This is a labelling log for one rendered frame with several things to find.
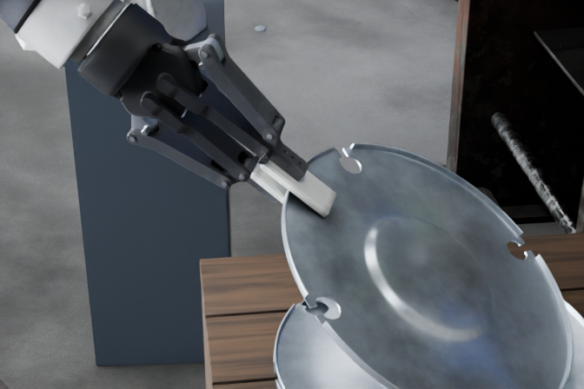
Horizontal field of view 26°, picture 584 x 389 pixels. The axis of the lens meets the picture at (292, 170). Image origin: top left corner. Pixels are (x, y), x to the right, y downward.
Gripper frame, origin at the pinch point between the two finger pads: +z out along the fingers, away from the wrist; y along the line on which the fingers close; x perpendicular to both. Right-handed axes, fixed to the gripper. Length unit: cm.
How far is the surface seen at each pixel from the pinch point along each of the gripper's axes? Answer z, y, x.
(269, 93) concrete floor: 7, -67, 104
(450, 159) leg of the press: 31, -36, 76
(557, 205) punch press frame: 38, -17, 54
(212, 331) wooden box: 4.1, -17.7, -1.9
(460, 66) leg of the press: 21, -23, 76
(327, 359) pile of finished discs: 12.5, -9.7, -4.1
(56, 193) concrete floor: -12, -79, 63
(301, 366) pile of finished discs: 10.9, -10.8, -5.6
